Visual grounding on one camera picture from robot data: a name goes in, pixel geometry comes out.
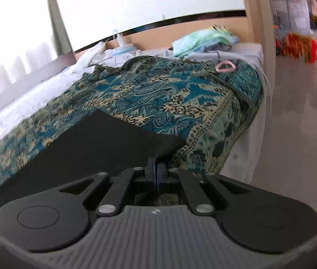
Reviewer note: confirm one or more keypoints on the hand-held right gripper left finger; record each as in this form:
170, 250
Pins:
153, 173

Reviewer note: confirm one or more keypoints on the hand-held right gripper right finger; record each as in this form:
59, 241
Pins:
160, 173

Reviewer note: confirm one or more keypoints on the black pants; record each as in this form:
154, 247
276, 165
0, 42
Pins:
91, 145

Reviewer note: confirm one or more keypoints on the teal patterned blanket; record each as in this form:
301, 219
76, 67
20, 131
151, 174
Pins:
161, 95

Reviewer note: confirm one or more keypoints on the crumpled white cloth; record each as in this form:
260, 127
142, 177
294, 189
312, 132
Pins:
91, 56

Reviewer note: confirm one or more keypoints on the folded green blue cloth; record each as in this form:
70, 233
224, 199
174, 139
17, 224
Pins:
197, 40

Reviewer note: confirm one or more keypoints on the white charger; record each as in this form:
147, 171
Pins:
119, 37

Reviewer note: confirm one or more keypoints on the brown bed side board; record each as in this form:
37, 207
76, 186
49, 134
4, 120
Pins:
66, 58

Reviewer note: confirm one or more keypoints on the white bed sheet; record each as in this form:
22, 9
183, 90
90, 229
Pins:
21, 89

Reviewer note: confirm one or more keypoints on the olive green drape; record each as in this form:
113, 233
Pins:
59, 19

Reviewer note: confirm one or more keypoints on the red orange bags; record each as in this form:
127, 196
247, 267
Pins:
298, 47

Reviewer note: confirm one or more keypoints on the white sheer curtain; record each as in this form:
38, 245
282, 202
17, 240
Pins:
13, 33

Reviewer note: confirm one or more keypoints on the grey patterned cabinet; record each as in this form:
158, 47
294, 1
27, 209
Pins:
287, 5

